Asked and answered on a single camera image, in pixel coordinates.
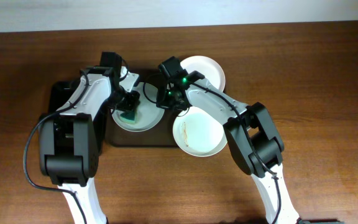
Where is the green sponge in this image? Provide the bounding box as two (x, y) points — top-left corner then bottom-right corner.
(119, 111), (137, 124)

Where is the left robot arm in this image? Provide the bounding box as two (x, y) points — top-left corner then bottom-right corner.
(38, 52), (140, 223)

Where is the white plate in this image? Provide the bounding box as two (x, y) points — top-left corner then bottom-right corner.
(172, 106), (227, 157)
(112, 82), (164, 132)
(180, 55), (226, 91)

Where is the brown plastic tray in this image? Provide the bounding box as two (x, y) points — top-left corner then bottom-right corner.
(105, 67), (227, 148)

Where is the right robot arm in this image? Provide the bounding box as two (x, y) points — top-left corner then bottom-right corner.
(157, 57), (301, 224)

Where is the black plastic tray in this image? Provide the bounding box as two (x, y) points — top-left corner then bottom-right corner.
(48, 74), (111, 152)

